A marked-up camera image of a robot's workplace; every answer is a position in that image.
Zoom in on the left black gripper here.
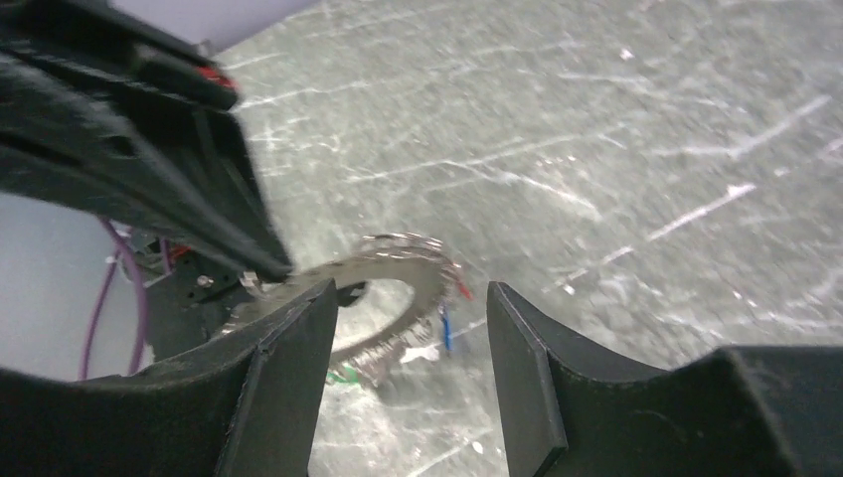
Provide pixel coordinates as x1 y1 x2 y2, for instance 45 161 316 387
1 1 293 279

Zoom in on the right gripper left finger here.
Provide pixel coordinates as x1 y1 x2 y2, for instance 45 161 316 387
1 281 338 476

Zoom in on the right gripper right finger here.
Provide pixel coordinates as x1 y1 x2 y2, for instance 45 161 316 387
487 282 842 476

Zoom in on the metal keyring with keys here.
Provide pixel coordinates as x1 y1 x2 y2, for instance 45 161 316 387
217 233 469 388

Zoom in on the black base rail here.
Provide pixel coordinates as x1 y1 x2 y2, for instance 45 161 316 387
128 230 253 362

